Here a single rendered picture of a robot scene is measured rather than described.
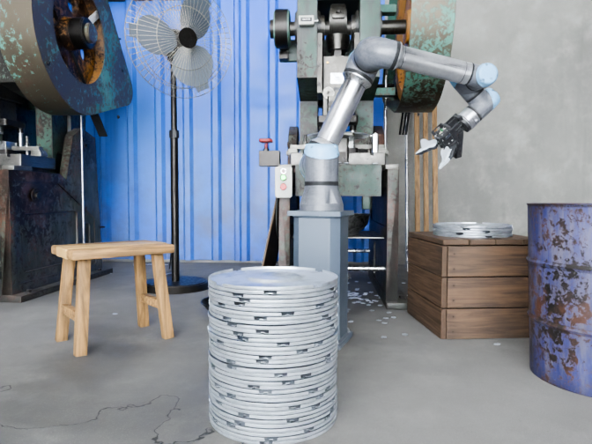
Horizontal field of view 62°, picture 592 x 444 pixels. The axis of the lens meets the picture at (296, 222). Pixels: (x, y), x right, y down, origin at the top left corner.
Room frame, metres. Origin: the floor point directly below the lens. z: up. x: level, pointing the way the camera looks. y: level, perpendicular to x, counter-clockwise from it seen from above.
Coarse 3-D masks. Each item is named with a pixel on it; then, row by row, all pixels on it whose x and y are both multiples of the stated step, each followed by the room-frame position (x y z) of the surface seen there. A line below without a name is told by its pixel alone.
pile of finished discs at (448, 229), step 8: (440, 224) 2.01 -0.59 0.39; (448, 224) 2.01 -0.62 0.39; (456, 224) 1.91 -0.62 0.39; (464, 224) 1.90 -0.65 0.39; (472, 224) 1.90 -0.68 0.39; (480, 224) 1.90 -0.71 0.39; (488, 224) 2.00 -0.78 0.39; (496, 224) 1.98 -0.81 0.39; (504, 224) 1.94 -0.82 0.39; (440, 232) 1.85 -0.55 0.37; (448, 232) 1.82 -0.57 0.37; (456, 232) 1.80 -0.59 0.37; (464, 232) 1.78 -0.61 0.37; (472, 232) 1.77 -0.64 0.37; (480, 232) 1.76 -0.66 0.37; (488, 232) 1.80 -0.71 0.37; (496, 232) 1.77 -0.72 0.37; (504, 232) 1.78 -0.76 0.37; (512, 232) 1.84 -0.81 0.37
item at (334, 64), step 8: (328, 56) 2.40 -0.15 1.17; (336, 56) 2.40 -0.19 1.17; (344, 56) 2.40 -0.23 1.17; (328, 64) 2.40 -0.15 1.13; (336, 64) 2.40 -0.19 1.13; (344, 64) 2.40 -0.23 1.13; (328, 72) 2.40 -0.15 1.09; (336, 72) 2.40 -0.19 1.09; (328, 80) 2.40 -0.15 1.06; (336, 80) 2.40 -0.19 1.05; (328, 88) 2.39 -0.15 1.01; (336, 88) 2.40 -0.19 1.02; (328, 96) 2.37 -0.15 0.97; (336, 96) 2.37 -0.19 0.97; (328, 104) 2.37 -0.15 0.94; (328, 112) 2.37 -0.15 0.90
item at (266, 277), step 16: (224, 272) 1.18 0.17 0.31; (240, 272) 1.18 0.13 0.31; (256, 272) 1.14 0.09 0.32; (272, 272) 1.14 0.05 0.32; (288, 272) 1.15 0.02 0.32; (304, 272) 1.18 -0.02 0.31; (320, 272) 1.18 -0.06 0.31; (240, 288) 0.97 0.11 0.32; (256, 288) 0.96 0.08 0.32; (272, 288) 0.96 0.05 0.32; (288, 288) 0.97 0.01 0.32; (304, 288) 0.98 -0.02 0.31
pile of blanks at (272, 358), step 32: (224, 288) 1.00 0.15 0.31; (320, 288) 1.00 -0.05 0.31; (224, 320) 1.03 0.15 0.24; (256, 320) 0.96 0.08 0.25; (288, 320) 0.97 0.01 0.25; (320, 320) 1.03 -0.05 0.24; (224, 352) 1.00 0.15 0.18; (256, 352) 0.96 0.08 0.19; (288, 352) 0.97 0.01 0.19; (320, 352) 1.00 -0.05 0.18; (224, 384) 1.00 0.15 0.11; (256, 384) 0.96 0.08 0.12; (288, 384) 0.99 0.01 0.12; (320, 384) 1.00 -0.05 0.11; (224, 416) 1.00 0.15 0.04; (256, 416) 0.96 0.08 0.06; (288, 416) 0.97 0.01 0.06; (320, 416) 1.00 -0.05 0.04
